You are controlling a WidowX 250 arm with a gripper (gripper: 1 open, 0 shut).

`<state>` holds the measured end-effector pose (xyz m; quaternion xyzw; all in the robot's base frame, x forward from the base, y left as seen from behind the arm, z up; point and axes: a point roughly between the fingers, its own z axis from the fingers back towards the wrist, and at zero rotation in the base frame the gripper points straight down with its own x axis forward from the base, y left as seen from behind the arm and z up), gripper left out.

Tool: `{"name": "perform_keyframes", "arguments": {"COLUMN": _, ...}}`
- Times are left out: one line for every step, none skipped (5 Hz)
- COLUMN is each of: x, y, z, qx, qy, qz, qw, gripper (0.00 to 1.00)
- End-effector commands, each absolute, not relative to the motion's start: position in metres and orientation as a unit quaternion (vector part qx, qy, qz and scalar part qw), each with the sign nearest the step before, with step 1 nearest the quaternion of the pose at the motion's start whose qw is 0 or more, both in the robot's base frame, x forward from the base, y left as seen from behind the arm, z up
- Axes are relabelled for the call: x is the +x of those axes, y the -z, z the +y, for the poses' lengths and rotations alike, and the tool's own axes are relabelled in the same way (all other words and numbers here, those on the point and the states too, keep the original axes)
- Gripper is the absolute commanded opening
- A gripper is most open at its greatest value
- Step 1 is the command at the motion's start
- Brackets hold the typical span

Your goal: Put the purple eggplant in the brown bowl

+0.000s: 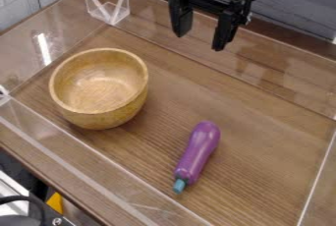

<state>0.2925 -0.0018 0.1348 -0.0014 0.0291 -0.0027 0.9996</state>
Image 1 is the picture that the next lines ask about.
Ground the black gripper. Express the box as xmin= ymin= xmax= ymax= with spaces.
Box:
xmin=169 ymin=0 xmax=255 ymax=51

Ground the brown wooden bowl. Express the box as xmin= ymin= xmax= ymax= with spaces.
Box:
xmin=49 ymin=48 xmax=149 ymax=130

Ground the purple toy eggplant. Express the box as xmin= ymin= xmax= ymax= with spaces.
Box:
xmin=174 ymin=121 xmax=221 ymax=194

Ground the yellow black device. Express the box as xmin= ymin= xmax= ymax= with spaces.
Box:
xmin=29 ymin=193 xmax=95 ymax=226

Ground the clear acrylic corner bracket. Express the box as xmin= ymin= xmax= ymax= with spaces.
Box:
xmin=86 ymin=0 xmax=130 ymax=26

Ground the clear acrylic tray wall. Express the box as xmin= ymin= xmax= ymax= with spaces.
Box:
xmin=0 ymin=92 xmax=211 ymax=226

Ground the black cable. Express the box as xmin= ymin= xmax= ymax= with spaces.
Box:
xmin=0 ymin=196 xmax=47 ymax=226

